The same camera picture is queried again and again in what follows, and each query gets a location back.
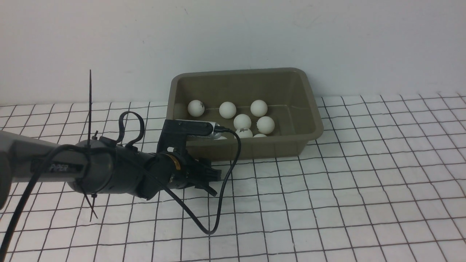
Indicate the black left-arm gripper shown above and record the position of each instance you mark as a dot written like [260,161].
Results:
[184,171]

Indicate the white ball with black logo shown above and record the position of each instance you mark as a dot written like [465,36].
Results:
[196,108]

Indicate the white ball with red-black logo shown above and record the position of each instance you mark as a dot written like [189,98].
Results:
[265,125]

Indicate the plain white ping-pong ball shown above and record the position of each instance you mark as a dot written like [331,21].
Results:
[258,108]

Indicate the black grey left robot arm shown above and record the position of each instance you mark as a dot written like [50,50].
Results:
[101,168]

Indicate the olive green plastic bin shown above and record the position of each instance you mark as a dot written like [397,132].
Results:
[286,91]

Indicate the black zip tie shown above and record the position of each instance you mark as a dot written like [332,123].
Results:
[89,197]

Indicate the white black-grid tablecloth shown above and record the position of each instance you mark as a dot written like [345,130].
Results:
[384,182]

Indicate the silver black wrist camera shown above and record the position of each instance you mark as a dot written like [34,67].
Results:
[174,134]

